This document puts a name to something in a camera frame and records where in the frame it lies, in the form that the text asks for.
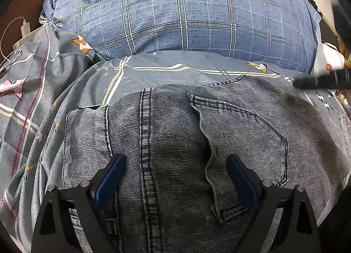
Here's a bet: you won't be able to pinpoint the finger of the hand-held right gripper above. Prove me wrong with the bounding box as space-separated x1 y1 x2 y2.
293 69 351 90

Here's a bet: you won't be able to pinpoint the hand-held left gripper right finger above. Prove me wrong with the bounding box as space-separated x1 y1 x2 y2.
226 154 322 253

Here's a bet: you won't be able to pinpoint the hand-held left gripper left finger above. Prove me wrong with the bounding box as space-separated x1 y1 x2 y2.
31 154 127 253

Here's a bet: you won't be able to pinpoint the grey denim pants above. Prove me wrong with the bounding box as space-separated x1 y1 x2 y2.
63 84 351 253

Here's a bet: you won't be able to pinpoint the white paper bag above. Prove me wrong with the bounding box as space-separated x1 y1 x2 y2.
313 40 344 74

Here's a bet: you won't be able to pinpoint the grey printed blanket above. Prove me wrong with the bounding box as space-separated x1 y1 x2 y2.
0 25 351 253

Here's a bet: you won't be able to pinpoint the blue plaid pillow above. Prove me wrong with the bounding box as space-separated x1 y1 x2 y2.
41 0 321 74

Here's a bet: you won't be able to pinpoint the white charging cable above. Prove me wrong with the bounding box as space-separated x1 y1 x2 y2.
0 16 26 75

